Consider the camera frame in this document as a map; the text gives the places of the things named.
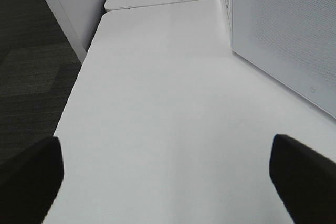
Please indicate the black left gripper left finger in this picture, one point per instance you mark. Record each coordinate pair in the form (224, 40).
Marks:
(30, 182)

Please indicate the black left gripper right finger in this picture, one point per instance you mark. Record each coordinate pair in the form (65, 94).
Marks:
(304, 180)

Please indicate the white microwave door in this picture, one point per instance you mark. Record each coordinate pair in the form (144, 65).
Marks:
(291, 40)

